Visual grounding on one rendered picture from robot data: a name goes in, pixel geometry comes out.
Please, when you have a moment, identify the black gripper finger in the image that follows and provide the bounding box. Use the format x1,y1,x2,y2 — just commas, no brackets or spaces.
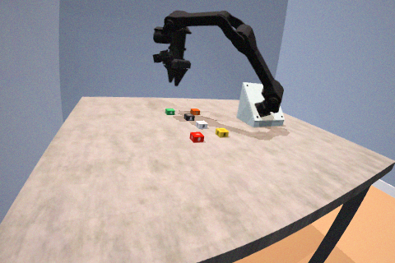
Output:
163,65,174,83
171,67,188,85

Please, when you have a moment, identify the green block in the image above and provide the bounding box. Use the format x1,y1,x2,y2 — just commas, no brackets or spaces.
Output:
165,108,174,115

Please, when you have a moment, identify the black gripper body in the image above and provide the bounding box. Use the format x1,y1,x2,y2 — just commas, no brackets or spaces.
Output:
162,44,191,69

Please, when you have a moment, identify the yellow block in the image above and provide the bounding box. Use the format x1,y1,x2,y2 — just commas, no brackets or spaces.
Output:
216,128,229,138

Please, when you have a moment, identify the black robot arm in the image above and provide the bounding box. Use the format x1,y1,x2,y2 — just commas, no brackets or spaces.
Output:
153,11,284,118

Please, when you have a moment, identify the orange block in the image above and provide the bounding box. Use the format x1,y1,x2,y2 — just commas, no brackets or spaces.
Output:
190,108,200,115

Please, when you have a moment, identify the red block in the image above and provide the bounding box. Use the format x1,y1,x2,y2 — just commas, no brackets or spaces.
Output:
190,132,204,143

